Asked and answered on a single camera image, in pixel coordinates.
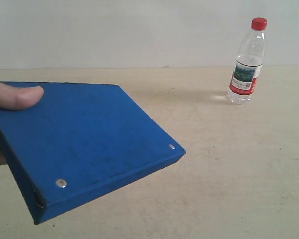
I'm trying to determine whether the clear bottle red cap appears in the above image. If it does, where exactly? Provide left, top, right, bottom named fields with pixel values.
left=227, top=17, right=267, bottom=104

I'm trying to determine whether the person's bare hand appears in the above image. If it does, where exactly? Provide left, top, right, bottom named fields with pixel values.
left=0, top=82, right=44, bottom=166

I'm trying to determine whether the blue binder folder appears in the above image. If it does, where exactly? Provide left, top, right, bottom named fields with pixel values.
left=0, top=82, right=186, bottom=224

